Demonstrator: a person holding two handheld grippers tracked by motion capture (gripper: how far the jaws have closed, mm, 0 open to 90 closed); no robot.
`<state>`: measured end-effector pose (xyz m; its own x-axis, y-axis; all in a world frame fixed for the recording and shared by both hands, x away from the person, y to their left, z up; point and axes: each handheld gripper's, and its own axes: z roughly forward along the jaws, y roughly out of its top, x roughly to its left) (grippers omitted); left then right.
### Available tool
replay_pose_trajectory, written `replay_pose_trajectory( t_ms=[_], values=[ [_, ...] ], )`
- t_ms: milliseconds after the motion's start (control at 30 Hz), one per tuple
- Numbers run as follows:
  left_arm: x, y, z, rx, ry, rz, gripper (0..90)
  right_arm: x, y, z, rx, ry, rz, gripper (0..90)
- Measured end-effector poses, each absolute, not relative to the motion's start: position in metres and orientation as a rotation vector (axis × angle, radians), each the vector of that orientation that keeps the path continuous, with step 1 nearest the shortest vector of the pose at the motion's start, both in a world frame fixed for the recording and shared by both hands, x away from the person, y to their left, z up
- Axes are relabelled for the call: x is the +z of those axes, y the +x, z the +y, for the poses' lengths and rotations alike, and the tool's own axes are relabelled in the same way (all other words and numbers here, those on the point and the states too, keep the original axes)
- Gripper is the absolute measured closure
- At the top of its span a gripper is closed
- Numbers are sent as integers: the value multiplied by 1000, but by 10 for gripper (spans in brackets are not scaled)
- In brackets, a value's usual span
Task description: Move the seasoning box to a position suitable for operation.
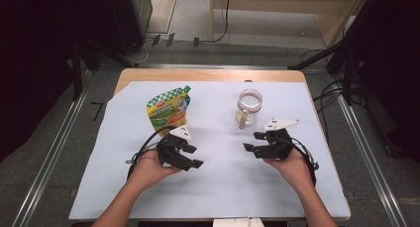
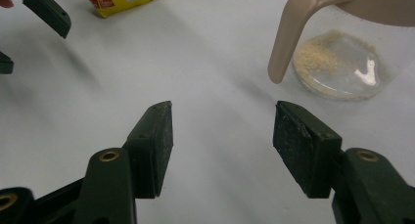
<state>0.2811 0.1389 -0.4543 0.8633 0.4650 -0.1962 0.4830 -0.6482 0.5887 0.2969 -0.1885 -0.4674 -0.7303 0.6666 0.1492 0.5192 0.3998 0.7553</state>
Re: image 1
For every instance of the white paper sheet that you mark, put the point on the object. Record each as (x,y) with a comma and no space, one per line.
(224,187)

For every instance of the person's right hand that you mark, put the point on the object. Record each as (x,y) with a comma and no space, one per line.
(294,170)

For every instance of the black tripod stand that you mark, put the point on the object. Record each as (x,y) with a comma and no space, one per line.
(346,45)

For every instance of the black metal stand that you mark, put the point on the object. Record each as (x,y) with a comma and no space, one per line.
(77,68)

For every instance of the dark curtain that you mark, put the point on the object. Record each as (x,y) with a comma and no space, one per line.
(396,71)
(36,55)

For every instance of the clear jar with beige rim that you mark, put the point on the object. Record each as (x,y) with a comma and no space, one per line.
(250,103)

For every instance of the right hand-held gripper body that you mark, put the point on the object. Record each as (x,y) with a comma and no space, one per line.
(279,147)

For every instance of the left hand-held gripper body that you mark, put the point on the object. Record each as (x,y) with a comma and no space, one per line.
(170,148)

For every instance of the person's left hand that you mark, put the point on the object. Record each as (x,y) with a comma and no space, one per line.
(148,170)

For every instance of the white paper at table edge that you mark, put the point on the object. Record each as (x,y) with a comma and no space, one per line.
(237,222)

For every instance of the yellow green checked spout pouch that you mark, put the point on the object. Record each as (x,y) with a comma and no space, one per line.
(168,111)

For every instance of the black cabinet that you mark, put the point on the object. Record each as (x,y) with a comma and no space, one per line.
(130,19)

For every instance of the metal floor rail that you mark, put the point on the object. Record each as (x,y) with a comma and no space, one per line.
(369,161)
(49,161)

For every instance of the wooden shelf unit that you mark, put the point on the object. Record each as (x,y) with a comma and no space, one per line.
(280,9)

